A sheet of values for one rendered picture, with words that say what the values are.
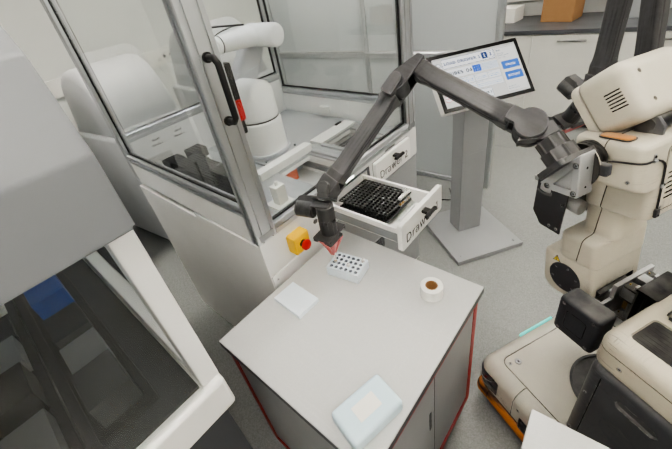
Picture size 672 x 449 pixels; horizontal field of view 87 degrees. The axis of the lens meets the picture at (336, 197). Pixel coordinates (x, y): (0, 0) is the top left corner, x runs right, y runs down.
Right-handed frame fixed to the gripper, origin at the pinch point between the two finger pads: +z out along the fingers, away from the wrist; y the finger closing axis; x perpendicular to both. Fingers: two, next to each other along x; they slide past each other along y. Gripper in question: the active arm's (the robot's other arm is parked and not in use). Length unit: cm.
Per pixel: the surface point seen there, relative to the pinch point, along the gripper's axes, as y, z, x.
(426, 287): -3.0, 5.8, 31.9
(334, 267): 1.1, 6.5, 0.1
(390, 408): 35, 6, 37
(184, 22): 15, -75, -18
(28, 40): -58, -67, -333
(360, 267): -2.4, 6.1, 8.7
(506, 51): -142, -31, 23
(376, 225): -16.2, -2.1, 8.5
